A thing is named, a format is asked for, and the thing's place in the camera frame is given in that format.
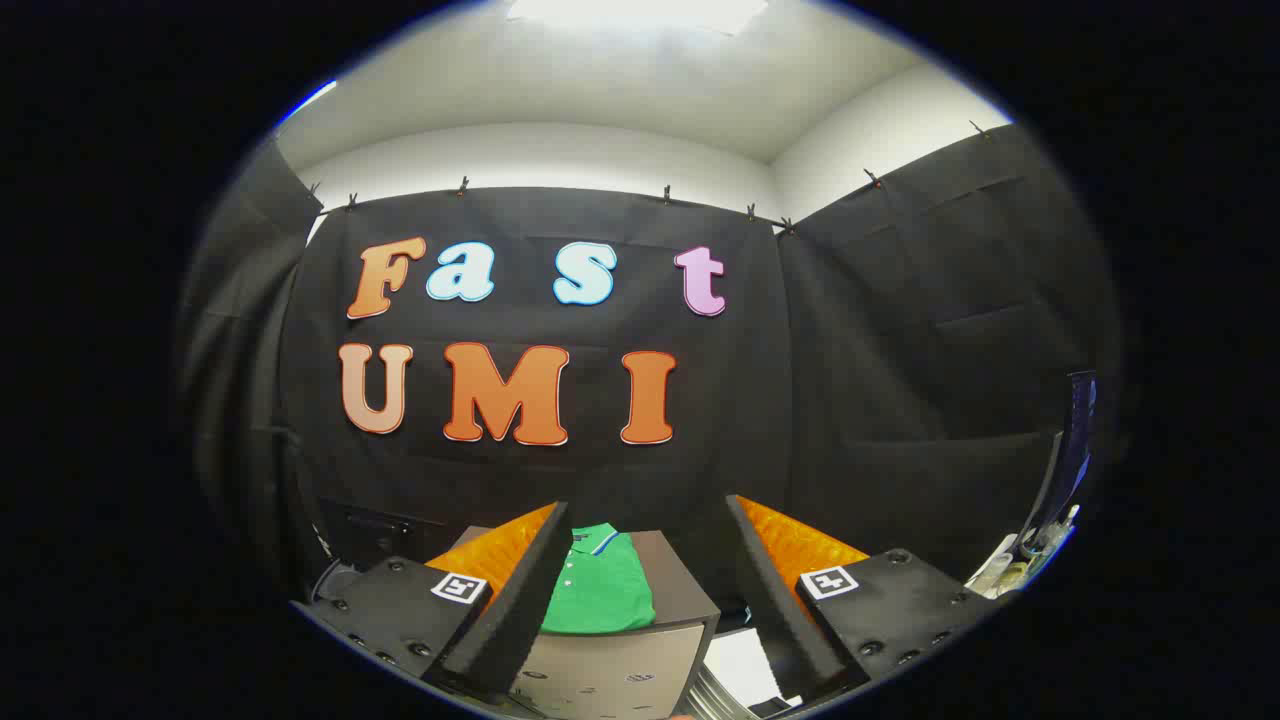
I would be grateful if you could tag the dark blue upright panel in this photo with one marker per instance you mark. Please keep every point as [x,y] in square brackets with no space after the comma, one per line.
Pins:
[1080,430]

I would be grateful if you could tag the green polo shirt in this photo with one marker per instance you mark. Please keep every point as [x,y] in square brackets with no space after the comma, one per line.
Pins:
[600,590]

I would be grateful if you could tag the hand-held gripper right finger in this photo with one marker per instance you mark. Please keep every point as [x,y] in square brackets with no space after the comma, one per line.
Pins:
[780,620]

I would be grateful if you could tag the pale plastic items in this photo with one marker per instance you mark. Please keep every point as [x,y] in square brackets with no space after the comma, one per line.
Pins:
[1000,572]

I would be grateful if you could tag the ceiling light panel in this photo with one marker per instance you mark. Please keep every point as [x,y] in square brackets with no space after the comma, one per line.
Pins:
[312,98]
[640,12]

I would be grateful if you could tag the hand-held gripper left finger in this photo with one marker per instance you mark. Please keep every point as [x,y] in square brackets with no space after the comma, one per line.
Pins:
[520,610]

